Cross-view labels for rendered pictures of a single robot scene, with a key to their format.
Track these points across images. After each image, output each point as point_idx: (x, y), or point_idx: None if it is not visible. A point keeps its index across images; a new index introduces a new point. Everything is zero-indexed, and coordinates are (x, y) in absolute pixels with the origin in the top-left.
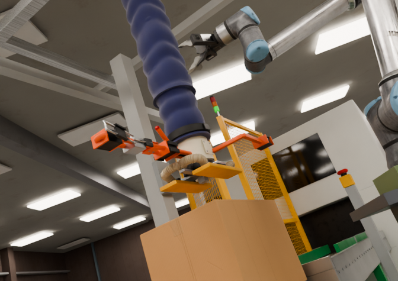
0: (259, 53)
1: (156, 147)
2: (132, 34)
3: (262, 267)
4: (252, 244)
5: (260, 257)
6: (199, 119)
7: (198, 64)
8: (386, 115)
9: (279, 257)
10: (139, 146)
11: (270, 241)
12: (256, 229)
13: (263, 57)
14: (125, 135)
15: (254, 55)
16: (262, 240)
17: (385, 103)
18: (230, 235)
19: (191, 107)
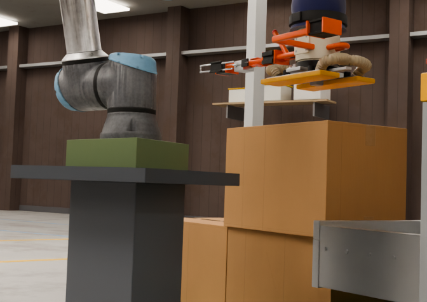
0: None
1: (252, 64)
2: None
3: (250, 198)
4: (250, 174)
5: (253, 188)
6: (294, 7)
7: None
8: None
9: (284, 196)
10: (237, 70)
11: (279, 177)
12: (264, 161)
13: None
14: (220, 67)
15: None
16: (266, 173)
17: None
18: (227, 163)
19: None
